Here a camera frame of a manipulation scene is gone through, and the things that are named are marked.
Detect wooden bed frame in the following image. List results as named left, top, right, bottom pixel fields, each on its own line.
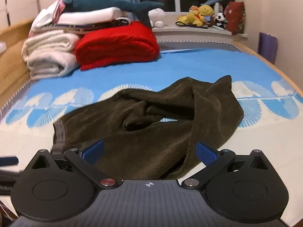
left=0, top=18, right=36, bottom=104

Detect red cushion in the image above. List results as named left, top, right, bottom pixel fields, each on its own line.
left=224, top=1, right=245, bottom=35

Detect blue shark plush toy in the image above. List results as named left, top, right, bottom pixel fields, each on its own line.
left=63, top=0, right=165, bottom=29

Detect blue white patterned bed sheet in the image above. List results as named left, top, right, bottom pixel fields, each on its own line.
left=0, top=48, right=303, bottom=218

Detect white plush toy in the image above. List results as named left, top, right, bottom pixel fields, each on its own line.
left=148, top=8, right=166, bottom=28

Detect dark olive corduroy pants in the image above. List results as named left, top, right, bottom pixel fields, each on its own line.
left=52, top=75, right=244, bottom=180

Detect yellow round-head plush toy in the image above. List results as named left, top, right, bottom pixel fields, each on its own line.
left=198, top=4, right=215, bottom=21

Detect yellow lying plush toy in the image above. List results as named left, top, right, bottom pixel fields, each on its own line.
left=176, top=11, right=204, bottom=27

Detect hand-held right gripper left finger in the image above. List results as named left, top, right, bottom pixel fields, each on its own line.
left=31, top=139, right=119, bottom=191

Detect white fluffy folded blanket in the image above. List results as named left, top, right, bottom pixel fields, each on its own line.
left=22, top=30, right=81, bottom=80

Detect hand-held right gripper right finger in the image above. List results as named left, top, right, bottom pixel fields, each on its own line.
left=181, top=141, right=273, bottom=191

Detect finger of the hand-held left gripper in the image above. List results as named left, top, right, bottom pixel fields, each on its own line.
left=0, top=155, right=19, bottom=166

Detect pink white folded cloth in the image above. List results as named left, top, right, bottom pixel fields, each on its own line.
left=30, top=0, right=65, bottom=33

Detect red folded blanket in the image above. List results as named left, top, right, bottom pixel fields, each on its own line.
left=75, top=21, right=161, bottom=71

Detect purple board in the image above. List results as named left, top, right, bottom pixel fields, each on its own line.
left=258, top=32, right=278, bottom=65

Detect panda plush toy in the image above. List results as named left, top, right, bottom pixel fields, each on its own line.
left=214, top=12, right=228, bottom=28

